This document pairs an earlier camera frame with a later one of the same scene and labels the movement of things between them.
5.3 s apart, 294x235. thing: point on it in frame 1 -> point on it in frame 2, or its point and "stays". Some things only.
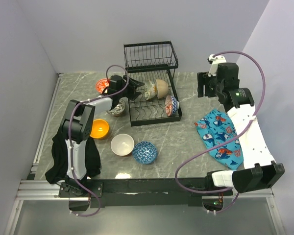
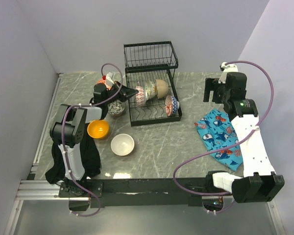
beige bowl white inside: (162, 88) stays
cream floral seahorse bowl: (150, 89) stays
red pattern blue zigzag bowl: (171, 105) stays
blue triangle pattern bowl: (144, 152) -> (140, 96)
